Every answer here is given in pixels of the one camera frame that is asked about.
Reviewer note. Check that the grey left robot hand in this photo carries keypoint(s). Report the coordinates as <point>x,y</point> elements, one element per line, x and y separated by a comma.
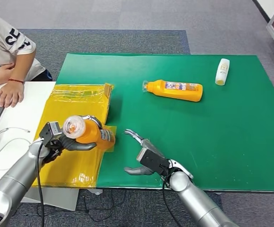
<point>73,146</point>

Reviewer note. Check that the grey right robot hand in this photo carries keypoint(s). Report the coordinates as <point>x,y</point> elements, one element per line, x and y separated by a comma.
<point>151,147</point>

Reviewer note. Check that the person's right hand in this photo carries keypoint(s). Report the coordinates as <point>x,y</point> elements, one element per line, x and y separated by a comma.
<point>4,71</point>

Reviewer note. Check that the person's left hand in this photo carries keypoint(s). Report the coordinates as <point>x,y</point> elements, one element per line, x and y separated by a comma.
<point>11,94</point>

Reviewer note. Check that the orange detergent bottle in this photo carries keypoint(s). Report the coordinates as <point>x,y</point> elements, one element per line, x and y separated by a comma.
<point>174,94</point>
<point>92,133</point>

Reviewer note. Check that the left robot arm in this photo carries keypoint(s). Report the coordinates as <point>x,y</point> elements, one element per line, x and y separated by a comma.
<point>16,178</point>

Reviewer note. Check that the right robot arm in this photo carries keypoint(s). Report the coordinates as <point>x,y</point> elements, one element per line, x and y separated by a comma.
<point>198,203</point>

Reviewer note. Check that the person's left forearm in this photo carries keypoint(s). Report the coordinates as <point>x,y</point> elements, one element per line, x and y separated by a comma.
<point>21,67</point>

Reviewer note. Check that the small white bottle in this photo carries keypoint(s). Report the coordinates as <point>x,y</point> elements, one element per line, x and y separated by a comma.
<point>222,72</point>

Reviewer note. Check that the person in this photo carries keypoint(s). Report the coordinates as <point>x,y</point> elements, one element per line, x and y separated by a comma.
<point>0,40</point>

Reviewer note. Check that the green table mat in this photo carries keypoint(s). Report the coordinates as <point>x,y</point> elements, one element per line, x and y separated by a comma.
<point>174,141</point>

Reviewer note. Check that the yellow plastic wrapped cardboard box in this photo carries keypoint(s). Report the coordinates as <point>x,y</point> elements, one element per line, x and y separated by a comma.
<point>75,103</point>

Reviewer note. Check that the grey table foot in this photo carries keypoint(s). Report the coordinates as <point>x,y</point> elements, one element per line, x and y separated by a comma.
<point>96,191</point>

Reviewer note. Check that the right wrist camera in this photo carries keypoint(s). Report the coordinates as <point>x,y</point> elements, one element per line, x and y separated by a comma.
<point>155,163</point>

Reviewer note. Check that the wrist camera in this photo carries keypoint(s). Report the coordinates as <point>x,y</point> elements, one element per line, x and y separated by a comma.
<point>155,163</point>
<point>51,130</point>

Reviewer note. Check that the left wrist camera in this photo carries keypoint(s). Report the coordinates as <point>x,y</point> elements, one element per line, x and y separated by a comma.
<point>51,130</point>

